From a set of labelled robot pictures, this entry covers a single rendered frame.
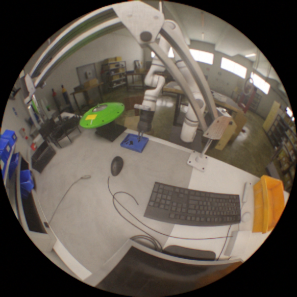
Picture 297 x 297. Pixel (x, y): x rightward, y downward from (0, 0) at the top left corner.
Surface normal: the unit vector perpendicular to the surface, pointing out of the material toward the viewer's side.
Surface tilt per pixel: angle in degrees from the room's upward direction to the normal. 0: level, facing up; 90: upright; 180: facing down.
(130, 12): 90
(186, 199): 6
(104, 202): 0
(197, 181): 0
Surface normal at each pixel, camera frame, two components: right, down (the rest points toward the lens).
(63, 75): 0.89, 0.33
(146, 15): 0.00, 0.76
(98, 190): -0.03, -0.65
